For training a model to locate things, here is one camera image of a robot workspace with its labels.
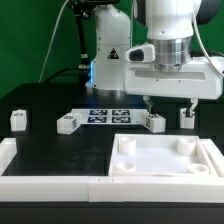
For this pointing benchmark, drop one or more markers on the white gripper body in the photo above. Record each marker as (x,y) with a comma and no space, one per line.
(196,80)

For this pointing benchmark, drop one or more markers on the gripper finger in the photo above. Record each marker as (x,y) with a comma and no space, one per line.
(149,103)
(190,111)

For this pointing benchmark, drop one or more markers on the white square tabletop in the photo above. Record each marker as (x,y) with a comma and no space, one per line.
(159,155)

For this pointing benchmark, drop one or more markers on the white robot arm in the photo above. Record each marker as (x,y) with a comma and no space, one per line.
(163,66)

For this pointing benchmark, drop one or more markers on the AprilTag marker sheet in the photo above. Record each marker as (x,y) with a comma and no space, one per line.
(110,116)

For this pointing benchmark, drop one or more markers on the white U-shaped fence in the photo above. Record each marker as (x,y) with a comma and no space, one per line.
(156,188)

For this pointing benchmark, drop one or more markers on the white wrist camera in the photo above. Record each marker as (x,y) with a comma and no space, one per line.
(144,53)

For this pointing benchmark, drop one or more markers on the black camera stand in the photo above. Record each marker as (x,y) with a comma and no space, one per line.
(83,10)

